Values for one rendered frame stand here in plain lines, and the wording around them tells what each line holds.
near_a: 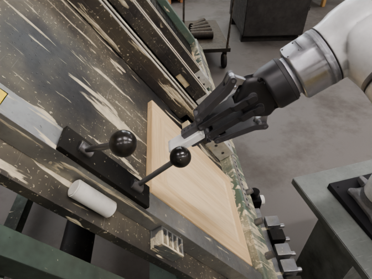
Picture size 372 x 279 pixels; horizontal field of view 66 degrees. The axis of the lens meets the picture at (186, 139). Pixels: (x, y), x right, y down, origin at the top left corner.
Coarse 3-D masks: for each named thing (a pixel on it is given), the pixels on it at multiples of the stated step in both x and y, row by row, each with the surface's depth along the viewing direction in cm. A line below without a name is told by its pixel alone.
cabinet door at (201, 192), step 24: (168, 120) 93; (168, 168) 76; (192, 168) 90; (216, 168) 111; (168, 192) 69; (192, 192) 81; (216, 192) 98; (192, 216) 72; (216, 216) 87; (216, 240) 78; (240, 240) 92
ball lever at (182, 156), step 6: (174, 150) 49; (180, 150) 48; (186, 150) 49; (174, 156) 48; (180, 156) 48; (186, 156) 48; (168, 162) 50; (174, 162) 48; (180, 162) 48; (186, 162) 48; (162, 168) 50; (150, 174) 51; (156, 174) 51; (132, 180) 52; (144, 180) 51; (132, 186) 51; (138, 186) 52; (138, 192) 52
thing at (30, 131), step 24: (0, 120) 38; (24, 120) 40; (48, 120) 44; (24, 144) 41; (48, 144) 41; (72, 168) 45; (144, 216) 55; (168, 216) 59; (192, 240) 62; (216, 264) 70; (240, 264) 77
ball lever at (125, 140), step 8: (112, 136) 38; (120, 136) 37; (128, 136) 38; (80, 144) 44; (88, 144) 46; (96, 144) 43; (104, 144) 41; (112, 144) 37; (120, 144) 37; (128, 144) 37; (136, 144) 38; (80, 152) 45; (88, 152) 45; (112, 152) 38; (120, 152) 37; (128, 152) 38
